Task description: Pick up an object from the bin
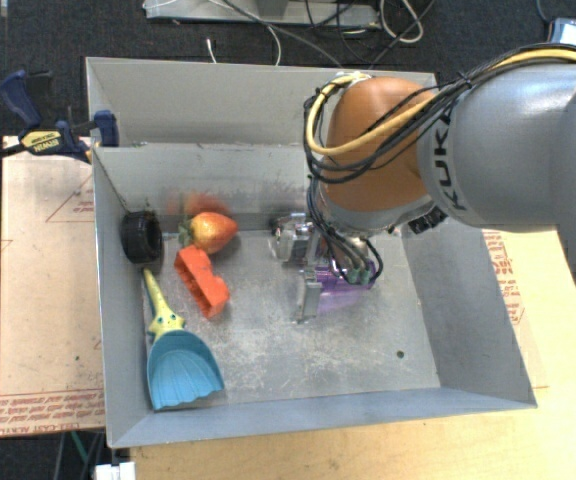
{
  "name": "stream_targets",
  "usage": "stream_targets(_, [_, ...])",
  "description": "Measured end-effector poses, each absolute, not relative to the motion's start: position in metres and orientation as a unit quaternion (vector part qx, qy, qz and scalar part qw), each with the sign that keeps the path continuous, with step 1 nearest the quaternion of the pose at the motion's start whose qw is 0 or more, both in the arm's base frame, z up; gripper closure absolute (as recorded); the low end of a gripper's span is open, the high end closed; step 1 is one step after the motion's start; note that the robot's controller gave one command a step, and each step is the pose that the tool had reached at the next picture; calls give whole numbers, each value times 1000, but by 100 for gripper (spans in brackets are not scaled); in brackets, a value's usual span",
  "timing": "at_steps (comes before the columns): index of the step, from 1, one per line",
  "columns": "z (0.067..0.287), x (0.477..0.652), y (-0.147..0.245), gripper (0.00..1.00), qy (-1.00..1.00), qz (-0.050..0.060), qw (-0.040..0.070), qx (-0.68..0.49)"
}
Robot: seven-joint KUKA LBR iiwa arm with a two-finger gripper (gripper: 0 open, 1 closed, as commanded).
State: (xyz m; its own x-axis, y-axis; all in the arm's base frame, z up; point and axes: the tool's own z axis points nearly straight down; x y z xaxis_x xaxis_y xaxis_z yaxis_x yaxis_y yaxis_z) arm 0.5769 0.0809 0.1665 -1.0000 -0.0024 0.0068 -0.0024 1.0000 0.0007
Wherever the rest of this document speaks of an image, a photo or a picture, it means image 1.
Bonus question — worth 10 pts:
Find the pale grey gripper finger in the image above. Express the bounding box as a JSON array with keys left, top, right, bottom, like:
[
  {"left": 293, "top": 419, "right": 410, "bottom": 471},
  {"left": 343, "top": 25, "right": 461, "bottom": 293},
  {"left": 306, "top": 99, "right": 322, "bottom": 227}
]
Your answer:
[{"left": 296, "top": 267, "right": 323, "bottom": 325}]

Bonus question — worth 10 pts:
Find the purple translucent block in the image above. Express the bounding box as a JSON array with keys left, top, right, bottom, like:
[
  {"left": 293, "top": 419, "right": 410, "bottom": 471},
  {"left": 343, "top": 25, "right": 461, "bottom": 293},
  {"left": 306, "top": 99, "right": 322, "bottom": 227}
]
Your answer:
[{"left": 316, "top": 265, "right": 376, "bottom": 315}]

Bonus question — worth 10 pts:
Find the grey metal bin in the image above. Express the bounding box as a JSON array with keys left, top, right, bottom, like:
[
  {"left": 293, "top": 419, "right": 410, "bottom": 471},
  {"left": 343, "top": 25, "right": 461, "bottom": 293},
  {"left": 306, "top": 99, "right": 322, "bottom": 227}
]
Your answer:
[{"left": 85, "top": 56, "right": 539, "bottom": 450}]

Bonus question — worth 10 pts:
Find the red toy strawberry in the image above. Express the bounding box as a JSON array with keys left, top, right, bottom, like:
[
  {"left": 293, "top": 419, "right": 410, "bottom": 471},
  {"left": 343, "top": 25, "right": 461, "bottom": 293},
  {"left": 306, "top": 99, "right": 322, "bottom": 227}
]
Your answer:
[{"left": 177, "top": 211, "right": 240, "bottom": 256}]

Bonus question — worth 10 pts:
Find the orange toy block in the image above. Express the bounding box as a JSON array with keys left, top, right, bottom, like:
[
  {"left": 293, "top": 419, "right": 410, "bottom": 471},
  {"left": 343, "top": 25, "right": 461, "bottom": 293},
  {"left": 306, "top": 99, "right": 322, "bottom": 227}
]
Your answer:
[{"left": 173, "top": 245, "right": 231, "bottom": 320}]

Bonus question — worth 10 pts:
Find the brown cardboard board red print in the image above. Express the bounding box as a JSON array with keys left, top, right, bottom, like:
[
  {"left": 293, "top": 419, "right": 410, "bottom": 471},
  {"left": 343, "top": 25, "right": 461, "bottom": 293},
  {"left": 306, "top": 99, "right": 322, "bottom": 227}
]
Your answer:
[{"left": 0, "top": 135, "right": 550, "bottom": 439}]

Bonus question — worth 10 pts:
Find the blue scoop yellow-green handle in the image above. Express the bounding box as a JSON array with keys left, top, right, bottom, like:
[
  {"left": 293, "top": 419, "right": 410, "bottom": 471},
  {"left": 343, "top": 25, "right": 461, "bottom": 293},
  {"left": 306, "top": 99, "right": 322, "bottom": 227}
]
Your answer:
[{"left": 141, "top": 267, "right": 226, "bottom": 412}]

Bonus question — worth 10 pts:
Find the black rubber ring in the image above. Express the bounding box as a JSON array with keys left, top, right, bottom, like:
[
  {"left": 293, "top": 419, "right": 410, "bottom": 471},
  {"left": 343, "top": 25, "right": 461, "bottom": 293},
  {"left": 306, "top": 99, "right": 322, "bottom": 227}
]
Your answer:
[{"left": 119, "top": 210, "right": 165, "bottom": 265}]

